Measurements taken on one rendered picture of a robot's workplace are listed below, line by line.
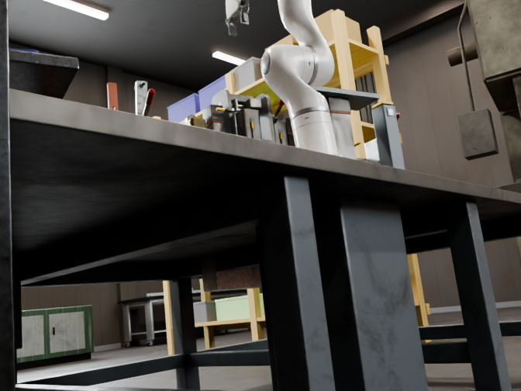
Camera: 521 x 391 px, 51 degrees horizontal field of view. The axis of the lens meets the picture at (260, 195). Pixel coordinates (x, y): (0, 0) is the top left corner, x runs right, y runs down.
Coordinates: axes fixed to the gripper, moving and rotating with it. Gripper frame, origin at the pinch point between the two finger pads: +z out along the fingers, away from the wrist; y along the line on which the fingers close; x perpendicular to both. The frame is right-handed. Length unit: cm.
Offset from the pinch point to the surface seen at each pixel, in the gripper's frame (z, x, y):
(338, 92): 29.0, -30.3, -16.2
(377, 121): 35, -55, -9
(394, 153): 50, -57, -13
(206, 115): 34.9, 15.0, 3.6
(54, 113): 76, 87, -93
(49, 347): 127, -30, 553
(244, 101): 27.8, -1.4, 3.7
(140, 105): 31.5, 37.2, 9.2
